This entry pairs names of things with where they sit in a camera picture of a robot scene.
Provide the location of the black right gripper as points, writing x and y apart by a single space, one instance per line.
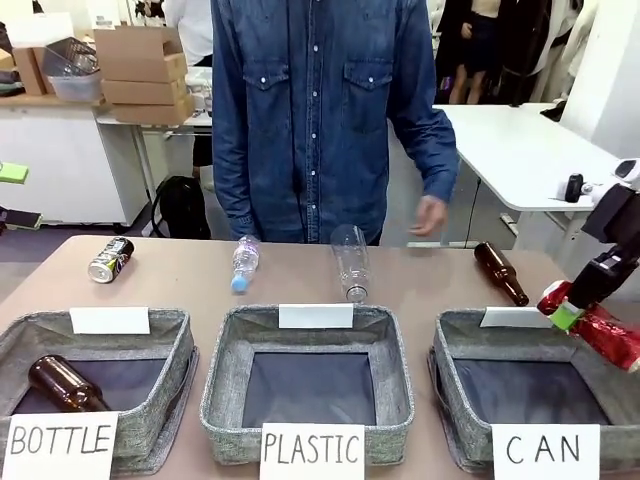
602 270

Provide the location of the crushed red can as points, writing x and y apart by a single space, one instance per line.
607 340

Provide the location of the person's left forearm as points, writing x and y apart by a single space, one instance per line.
440 160

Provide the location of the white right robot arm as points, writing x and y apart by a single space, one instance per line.
627 172

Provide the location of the person's right forearm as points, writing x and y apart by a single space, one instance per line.
235 180

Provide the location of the black silver drink can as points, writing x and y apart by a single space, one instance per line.
111 260

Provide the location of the grey fabric basket can label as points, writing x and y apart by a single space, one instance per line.
460 370

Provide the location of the paper sign reading CAN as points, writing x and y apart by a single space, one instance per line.
545 450

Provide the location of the grey fabric basket bottle label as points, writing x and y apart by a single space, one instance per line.
150 395

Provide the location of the grey fabric basket plastic label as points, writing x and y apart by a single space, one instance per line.
310 320

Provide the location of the person's left hand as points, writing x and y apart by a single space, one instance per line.
430 215

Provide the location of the white cabinet with wooden top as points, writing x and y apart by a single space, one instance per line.
60 155

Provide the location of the blank white card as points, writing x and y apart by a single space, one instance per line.
515 317
316 315
110 320

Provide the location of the brown glass bottle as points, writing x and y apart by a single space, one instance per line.
500 272
65 385

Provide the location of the small cardboard box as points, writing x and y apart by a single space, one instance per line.
30 70

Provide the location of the clear plastic storage bin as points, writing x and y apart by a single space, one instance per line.
75 75

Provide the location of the small black device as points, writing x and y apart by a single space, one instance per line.
574 188

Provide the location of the flat cardboard box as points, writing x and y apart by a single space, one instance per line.
145 91
152 112

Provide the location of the white desk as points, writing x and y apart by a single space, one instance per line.
160 125

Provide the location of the black backpack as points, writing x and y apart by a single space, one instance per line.
182 210

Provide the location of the white table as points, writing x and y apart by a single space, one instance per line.
530 150

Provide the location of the large open cardboard box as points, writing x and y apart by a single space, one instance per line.
142 52

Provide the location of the clear uncapped plastic bottle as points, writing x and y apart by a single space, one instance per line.
351 262

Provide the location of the paper sign reading BOTTLE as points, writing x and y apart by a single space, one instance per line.
62 442

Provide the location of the person in white shirt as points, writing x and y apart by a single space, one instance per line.
192 30

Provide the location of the blue-capped plastic water bottle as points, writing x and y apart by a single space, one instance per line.
245 262

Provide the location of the hanging dark coat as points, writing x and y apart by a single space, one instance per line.
532 45

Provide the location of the person in dark skirt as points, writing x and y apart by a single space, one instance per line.
475 45

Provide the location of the paper sign reading PLASTIC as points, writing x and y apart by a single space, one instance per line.
312 450

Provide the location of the person in denim shirt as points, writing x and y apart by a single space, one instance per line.
310 115

